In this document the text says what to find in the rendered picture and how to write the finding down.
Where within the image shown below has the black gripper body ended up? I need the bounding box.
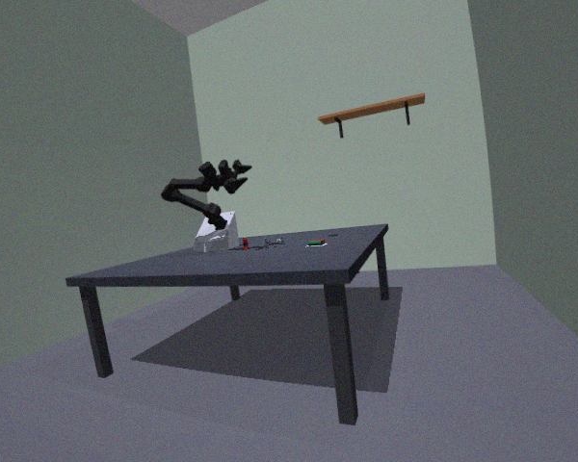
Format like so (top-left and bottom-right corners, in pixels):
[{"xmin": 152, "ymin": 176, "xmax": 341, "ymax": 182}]
[{"xmin": 219, "ymin": 160, "xmax": 242, "ymax": 194}]

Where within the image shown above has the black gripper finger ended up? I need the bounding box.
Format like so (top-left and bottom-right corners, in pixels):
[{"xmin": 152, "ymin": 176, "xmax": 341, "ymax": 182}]
[
  {"xmin": 236, "ymin": 162, "xmax": 252, "ymax": 174},
  {"xmin": 229, "ymin": 177, "xmax": 248, "ymax": 191}
]

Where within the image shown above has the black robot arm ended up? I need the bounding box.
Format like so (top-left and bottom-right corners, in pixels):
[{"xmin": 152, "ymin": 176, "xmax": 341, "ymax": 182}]
[{"xmin": 161, "ymin": 160, "xmax": 231, "ymax": 230}]

